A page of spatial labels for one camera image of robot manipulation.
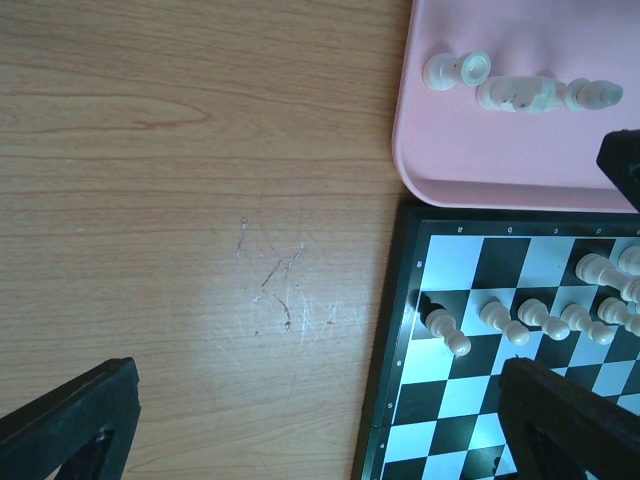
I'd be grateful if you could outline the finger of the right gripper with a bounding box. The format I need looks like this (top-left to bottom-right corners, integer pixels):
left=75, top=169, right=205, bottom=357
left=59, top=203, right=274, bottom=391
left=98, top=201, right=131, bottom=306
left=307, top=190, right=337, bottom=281
left=596, top=130, right=640, bottom=211

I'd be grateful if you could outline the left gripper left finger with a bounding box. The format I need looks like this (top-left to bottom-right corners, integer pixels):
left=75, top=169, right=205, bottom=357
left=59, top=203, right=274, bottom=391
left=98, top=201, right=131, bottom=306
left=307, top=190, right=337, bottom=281
left=1, top=357, right=141, bottom=479

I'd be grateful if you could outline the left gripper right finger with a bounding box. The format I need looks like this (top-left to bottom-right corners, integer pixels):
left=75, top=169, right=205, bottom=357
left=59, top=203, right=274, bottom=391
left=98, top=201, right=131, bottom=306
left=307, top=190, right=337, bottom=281
left=498, top=358, right=639, bottom=479

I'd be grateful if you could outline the white bishop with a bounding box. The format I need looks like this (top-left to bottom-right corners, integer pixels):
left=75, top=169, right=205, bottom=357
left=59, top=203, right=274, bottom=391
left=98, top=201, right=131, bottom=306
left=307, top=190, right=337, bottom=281
left=563, top=78, right=624, bottom=111

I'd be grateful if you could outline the white king piece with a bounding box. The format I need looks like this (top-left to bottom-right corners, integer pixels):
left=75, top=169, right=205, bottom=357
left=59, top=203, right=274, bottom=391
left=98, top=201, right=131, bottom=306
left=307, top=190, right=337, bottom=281
left=618, top=246, right=640, bottom=276

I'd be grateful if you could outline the white knight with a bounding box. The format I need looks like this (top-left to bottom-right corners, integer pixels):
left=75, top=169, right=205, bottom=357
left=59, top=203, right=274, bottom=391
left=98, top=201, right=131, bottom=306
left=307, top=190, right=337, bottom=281
left=476, top=76, right=567, bottom=115

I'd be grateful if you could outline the white pawn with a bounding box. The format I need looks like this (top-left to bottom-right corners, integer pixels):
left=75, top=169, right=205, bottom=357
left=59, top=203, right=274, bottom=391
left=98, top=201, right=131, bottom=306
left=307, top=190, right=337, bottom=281
left=425, top=307, right=471, bottom=357
left=597, top=297, right=640, bottom=337
left=560, top=303, right=615, bottom=345
left=479, top=301, right=530, bottom=345
left=517, top=298, right=571, bottom=341

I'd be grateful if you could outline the white queen piece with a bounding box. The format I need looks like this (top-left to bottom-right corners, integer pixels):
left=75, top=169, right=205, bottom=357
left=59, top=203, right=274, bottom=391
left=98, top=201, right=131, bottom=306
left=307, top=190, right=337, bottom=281
left=575, top=253, right=639, bottom=303

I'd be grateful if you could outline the white rook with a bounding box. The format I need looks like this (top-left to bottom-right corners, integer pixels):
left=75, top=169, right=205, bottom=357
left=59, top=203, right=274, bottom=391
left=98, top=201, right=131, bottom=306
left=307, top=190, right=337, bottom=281
left=422, top=51, right=492, bottom=91

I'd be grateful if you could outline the pink plastic tray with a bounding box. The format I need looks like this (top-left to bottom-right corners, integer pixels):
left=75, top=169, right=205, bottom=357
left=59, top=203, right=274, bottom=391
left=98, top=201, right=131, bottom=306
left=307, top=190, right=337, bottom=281
left=392, top=1, right=639, bottom=212

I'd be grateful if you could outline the black and white chessboard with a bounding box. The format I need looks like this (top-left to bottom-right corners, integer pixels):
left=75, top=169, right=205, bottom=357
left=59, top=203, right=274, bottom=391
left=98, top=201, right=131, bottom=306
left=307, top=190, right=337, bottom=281
left=352, top=201, right=639, bottom=479

